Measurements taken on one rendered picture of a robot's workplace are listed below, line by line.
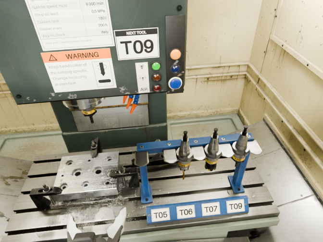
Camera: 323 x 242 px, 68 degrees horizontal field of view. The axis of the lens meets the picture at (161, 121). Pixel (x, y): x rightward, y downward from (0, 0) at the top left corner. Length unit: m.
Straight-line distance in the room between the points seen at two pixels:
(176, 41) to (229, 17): 1.18
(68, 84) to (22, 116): 1.53
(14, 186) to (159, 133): 0.96
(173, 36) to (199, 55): 1.21
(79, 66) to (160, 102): 0.93
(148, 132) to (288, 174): 0.86
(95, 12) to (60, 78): 0.19
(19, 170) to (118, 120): 0.73
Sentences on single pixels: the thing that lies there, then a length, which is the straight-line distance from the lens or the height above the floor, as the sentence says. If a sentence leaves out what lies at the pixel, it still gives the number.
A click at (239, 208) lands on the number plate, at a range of 1.16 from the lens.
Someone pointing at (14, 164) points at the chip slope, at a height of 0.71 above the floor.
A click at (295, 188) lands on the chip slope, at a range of 1.45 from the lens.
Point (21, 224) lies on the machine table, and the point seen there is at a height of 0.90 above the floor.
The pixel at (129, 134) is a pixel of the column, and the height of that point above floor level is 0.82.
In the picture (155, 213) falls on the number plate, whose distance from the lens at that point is 1.10.
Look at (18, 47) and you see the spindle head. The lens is 0.64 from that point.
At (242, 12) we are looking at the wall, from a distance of 1.77.
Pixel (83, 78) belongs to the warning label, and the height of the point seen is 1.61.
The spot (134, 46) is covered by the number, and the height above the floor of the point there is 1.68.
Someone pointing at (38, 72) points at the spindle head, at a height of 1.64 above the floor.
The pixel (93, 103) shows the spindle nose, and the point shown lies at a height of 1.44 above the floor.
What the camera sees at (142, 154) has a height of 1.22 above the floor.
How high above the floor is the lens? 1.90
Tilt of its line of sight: 39 degrees down
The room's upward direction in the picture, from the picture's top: 2 degrees counter-clockwise
